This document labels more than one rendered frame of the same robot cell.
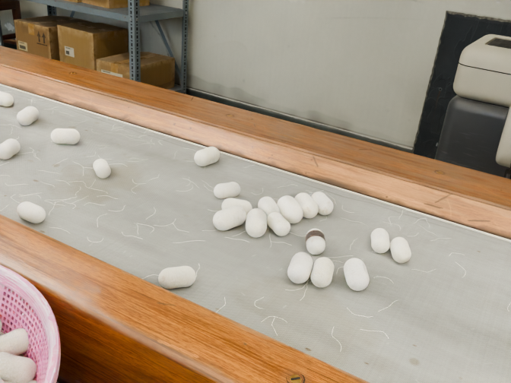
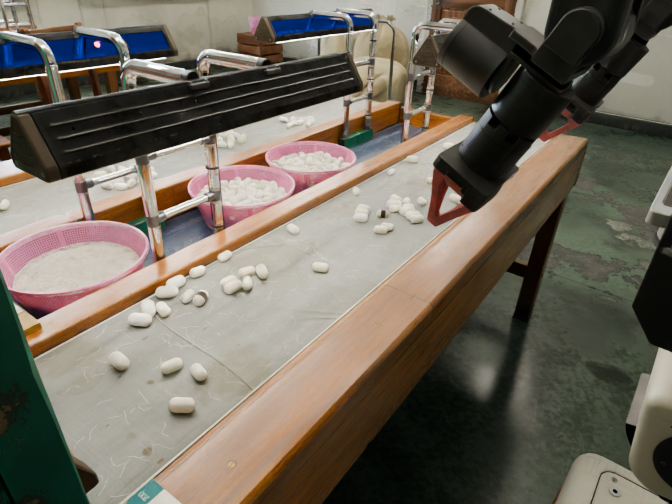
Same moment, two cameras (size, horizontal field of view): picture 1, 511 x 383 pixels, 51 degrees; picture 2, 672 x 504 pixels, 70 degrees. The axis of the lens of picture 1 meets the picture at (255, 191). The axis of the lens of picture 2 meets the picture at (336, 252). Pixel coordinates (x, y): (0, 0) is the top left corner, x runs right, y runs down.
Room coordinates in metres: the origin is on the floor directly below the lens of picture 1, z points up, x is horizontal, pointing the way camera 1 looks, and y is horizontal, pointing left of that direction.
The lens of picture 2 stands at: (0.47, -1.11, 1.26)
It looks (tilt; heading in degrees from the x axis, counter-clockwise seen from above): 31 degrees down; 97
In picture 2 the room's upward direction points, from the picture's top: 2 degrees clockwise
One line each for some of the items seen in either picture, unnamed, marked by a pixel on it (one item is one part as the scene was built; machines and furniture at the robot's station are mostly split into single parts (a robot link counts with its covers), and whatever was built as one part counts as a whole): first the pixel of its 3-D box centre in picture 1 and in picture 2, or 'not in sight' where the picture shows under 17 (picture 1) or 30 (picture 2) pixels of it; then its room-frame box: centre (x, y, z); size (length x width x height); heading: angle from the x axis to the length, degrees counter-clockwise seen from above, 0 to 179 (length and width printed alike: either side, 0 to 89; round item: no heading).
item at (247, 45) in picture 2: not in sight; (260, 44); (-1.47, 5.51, 0.32); 0.42 x 0.42 x 0.64; 61
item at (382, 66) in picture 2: not in sight; (369, 84); (0.16, 3.08, 0.40); 0.74 x 0.56 x 0.38; 61
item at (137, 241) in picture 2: not in sight; (79, 273); (-0.12, -0.40, 0.72); 0.27 x 0.27 x 0.10
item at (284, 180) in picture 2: not in sight; (243, 200); (0.08, -0.01, 0.72); 0.27 x 0.27 x 0.10
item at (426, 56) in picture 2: not in sight; (474, 40); (0.65, 0.48, 1.08); 0.62 x 0.08 x 0.07; 62
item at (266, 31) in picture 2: not in sight; (323, 23); (0.16, 0.74, 1.08); 0.62 x 0.08 x 0.07; 62
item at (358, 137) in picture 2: not in sight; (340, 79); (0.23, 0.71, 0.90); 0.20 x 0.19 x 0.45; 62
